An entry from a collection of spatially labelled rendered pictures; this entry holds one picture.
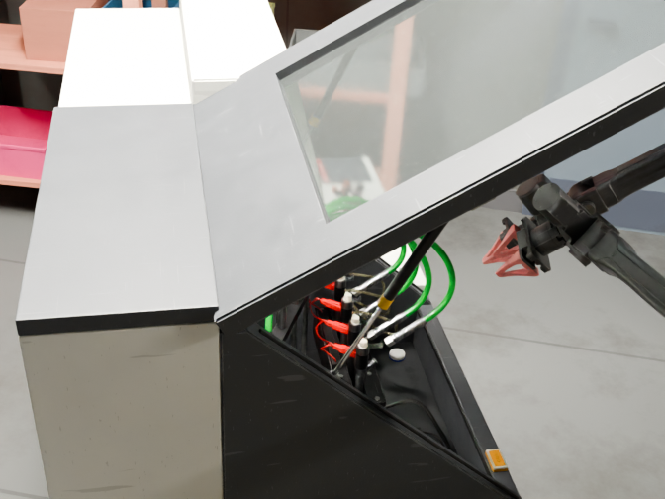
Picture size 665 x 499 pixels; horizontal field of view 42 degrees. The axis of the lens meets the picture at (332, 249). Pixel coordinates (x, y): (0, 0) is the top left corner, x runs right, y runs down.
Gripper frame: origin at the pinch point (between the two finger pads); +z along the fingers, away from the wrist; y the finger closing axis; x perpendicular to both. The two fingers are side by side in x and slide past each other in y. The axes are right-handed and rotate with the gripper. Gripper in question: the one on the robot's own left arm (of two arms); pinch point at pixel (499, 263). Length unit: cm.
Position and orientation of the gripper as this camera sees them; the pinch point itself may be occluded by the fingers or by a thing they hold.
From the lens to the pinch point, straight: 172.6
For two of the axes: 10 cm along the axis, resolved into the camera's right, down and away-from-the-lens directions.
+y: -0.3, 7.4, -6.7
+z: -7.2, 4.5, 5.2
